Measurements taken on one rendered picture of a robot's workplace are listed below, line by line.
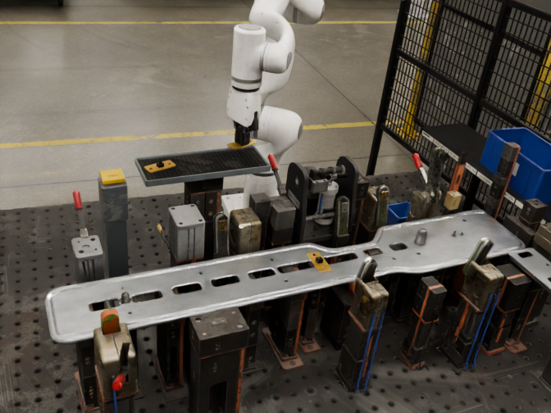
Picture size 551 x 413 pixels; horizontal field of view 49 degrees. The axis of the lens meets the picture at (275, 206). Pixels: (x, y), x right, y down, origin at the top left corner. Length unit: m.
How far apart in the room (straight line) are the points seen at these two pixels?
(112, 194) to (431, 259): 0.91
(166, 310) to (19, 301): 0.67
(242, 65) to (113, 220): 0.56
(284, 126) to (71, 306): 0.91
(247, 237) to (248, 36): 0.54
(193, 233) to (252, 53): 0.49
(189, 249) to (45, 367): 0.51
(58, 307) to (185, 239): 0.36
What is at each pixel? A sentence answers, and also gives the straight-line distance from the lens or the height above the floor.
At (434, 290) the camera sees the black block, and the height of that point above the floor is 0.99.
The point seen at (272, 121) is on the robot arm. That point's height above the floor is 1.18.
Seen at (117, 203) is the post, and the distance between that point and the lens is 1.73.
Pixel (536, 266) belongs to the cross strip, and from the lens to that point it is 1.92.
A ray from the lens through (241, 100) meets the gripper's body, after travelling 1.68.
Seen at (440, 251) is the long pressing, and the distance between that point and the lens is 1.85.
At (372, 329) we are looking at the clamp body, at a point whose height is 0.93.
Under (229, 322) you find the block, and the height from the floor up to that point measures 1.03.
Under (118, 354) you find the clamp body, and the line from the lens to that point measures 1.33.
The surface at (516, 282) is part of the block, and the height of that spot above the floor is 0.98.
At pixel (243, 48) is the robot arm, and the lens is 1.62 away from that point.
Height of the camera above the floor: 2.01
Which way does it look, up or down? 32 degrees down
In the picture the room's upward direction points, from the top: 6 degrees clockwise
